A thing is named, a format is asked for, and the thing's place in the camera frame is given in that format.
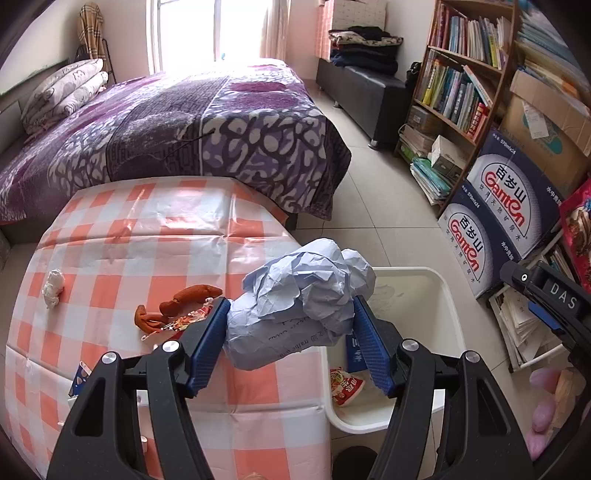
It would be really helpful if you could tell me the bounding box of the pink curtain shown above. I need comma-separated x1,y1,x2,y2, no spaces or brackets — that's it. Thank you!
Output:
314,0,336,59

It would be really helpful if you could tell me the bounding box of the blue white cardboard box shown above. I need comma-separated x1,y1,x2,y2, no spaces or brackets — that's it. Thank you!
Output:
465,124,567,260
437,179,509,299

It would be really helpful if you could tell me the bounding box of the stack of pale books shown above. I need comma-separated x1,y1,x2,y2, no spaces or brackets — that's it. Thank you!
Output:
514,8,583,100

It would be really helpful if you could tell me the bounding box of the wooden bookshelf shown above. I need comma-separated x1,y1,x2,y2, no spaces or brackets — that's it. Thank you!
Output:
394,0,522,219

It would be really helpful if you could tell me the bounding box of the brown cardboard box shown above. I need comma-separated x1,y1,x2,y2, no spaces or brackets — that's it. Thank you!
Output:
501,69,591,200

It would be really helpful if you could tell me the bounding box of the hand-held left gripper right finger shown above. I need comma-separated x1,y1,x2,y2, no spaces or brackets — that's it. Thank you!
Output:
353,295,537,480

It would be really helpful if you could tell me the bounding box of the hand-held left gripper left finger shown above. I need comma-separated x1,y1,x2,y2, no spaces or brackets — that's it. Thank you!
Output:
46,296,232,480

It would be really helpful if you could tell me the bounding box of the blue flat packet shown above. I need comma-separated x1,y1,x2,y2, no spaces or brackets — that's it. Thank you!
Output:
345,336,371,374

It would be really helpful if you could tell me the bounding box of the black bench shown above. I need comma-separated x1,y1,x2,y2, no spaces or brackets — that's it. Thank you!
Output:
316,59,413,149

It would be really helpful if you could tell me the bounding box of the pink slipper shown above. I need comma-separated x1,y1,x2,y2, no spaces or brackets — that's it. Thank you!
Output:
529,367,562,394
525,399,558,459

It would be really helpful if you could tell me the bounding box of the red snack packet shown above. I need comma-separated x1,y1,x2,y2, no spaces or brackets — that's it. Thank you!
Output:
329,367,366,408

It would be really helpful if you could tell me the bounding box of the window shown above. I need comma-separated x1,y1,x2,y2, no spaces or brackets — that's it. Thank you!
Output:
147,0,279,75

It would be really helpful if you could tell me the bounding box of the pile of folded clothes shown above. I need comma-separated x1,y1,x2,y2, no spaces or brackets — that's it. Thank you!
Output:
328,25,400,77

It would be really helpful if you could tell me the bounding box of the white plastic bin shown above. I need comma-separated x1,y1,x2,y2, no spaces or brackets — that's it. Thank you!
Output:
320,267,452,435

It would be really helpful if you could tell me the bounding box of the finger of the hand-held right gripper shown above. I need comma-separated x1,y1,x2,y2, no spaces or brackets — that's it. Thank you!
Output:
500,260,565,334

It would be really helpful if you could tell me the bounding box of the red printed bag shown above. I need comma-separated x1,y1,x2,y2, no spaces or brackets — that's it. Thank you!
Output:
558,177,591,294

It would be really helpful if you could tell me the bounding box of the white crumpled tissue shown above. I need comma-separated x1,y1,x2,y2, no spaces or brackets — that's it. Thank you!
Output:
42,270,66,309

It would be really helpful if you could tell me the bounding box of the row of thick study books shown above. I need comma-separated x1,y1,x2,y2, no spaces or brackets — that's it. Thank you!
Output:
419,50,494,142

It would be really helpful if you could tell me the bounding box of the pile of white papers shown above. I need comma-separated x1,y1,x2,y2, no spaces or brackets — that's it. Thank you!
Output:
488,244,575,371

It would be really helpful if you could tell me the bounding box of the cardboard tissue box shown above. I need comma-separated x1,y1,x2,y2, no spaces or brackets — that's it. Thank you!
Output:
428,135,471,179

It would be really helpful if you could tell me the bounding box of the orange white checkered tablecloth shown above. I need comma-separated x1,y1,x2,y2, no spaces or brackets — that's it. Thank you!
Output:
2,178,333,480

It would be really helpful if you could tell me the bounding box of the folded floral quilt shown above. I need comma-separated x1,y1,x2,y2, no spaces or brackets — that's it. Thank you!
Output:
20,58,110,136

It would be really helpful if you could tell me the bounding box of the blue paper ball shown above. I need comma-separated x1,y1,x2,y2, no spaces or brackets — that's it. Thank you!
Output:
223,237,377,370

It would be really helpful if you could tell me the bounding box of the bed with purple quilt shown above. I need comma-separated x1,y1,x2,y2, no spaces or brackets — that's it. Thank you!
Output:
0,58,352,226

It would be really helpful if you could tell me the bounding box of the small orange peel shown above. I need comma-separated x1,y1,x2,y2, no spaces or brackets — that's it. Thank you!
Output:
134,305,165,333

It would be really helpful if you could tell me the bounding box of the row of thin colourful books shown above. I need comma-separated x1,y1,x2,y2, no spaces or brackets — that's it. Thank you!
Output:
430,2,512,71

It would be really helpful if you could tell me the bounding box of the plaid coat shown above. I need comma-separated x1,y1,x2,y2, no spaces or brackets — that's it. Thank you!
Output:
78,2,110,61

